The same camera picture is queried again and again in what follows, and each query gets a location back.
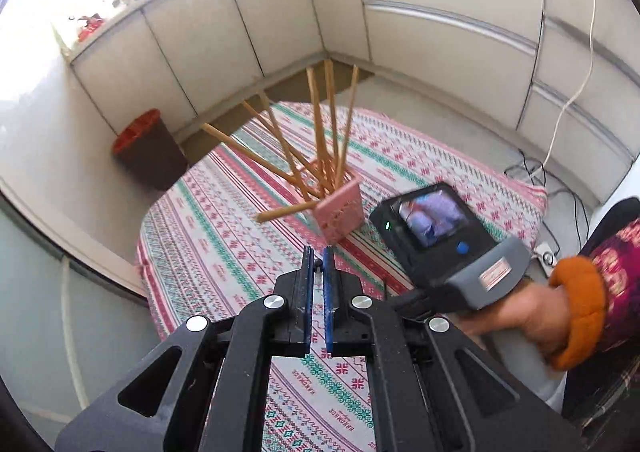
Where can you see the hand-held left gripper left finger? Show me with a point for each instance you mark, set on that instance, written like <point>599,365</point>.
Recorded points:
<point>308,292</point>

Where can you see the person's right forearm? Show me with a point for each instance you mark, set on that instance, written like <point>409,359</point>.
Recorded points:
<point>600,282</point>

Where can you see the small red ledge object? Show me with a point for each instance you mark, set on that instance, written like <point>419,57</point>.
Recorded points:
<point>89,27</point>

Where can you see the bunch of wooden chopsticks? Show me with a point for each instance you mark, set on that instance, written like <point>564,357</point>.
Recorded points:
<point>330,132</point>

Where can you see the person's plaid clothing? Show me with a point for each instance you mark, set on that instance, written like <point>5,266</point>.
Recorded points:
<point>610,394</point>

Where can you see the white square hub device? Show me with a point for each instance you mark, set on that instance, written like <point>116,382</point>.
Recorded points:
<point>547,258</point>

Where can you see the patterned red green tablecloth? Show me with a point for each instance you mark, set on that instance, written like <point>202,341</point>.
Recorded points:
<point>225,242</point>

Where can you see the brown trash bin red rim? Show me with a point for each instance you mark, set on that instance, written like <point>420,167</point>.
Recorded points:
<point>155,157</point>

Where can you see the person's right hand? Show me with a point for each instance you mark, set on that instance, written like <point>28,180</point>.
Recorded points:
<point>530,317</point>

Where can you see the pink plastic utensil basket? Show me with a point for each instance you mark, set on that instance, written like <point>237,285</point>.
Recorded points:
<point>340,212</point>

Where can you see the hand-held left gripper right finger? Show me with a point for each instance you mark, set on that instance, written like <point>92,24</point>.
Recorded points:
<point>328,292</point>

